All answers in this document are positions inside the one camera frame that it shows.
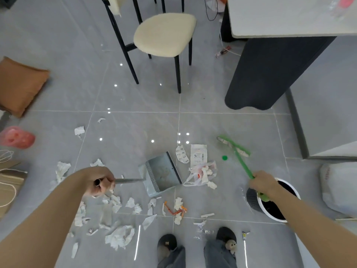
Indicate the person's right hand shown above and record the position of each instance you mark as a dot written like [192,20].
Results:
[265,182]

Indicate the person's left hand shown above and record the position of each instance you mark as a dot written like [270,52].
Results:
[96,178]

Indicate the person's left fingers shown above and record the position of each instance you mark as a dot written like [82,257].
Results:
[109,184]

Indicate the person's right fingers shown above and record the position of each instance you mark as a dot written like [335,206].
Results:
[254,184]

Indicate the green plastic broom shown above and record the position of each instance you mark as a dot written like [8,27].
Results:
[241,162]

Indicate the grey metal dustpan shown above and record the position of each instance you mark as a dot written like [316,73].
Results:
[163,173]

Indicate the person's left forearm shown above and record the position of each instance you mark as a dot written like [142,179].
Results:
[41,220]

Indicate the person's right forearm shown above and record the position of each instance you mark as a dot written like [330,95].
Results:
[312,228]

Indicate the black waste bin white rim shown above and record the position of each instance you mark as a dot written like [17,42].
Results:
[274,212]

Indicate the scattered white paper scraps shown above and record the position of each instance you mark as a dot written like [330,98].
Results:
[120,237]

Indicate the white plastic bag with trash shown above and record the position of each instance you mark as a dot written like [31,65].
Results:
[200,173]

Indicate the person's right slipper with plush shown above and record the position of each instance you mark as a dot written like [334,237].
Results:
[226,240]

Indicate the white printed flat packet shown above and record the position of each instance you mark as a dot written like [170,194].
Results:
[198,154]

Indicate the clear plastic wrapper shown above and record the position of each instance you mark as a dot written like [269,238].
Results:
[202,231]

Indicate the crumpled white printed wrapper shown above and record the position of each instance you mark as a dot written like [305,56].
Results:
[181,154]

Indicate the person's right leg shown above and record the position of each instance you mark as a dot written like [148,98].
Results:
[219,255]

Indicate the person's leg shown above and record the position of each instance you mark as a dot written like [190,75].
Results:
[171,258]
[219,255]

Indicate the person's left black slipper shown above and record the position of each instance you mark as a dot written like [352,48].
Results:
[166,244]

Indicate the white sack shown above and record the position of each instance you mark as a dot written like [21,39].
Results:
[339,186]

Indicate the person's left leg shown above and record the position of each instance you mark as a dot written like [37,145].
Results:
[171,258]

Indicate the thin wooden stick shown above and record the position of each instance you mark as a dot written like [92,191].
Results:
[345,219]

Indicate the brown paper bag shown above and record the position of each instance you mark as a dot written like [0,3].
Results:
[9,184]

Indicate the pink plastic bag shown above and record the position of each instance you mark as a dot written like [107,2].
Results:
[16,138]

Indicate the brown cushion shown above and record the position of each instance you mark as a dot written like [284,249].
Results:
[19,85]

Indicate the red and white packet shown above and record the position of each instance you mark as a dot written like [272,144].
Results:
[223,52]

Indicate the black chair with cream seat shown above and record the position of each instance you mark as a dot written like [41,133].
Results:
[164,33]

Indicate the black chair legs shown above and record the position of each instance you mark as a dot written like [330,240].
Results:
[163,4]

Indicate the clear bag with pink object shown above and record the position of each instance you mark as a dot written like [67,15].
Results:
[344,2]

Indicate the white table with dark pedestal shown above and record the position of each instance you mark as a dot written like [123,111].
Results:
[267,66]

